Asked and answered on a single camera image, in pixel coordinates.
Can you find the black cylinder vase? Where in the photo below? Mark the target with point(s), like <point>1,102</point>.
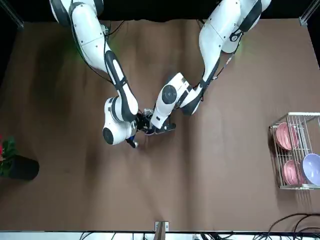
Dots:
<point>25,167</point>

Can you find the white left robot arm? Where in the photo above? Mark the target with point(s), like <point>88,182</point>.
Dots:
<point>217,32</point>

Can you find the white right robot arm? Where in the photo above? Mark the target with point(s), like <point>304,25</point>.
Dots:
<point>87,32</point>

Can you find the pink bowl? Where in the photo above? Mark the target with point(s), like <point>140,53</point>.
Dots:
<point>283,136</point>
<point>291,172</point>

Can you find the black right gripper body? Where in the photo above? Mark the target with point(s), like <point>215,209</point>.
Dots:
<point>143,122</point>

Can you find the purple bowl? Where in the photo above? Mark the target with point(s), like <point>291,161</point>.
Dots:
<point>150,132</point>
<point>312,168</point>

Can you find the silver metal post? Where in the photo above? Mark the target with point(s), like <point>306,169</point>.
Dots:
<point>160,230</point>

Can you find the silver sponge cloth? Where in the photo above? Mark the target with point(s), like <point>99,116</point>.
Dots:
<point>148,111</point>

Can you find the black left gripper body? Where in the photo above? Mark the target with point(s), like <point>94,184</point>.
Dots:
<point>166,127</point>

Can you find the aluminium frame bar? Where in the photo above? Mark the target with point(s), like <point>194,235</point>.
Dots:
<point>13,16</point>
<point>308,12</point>

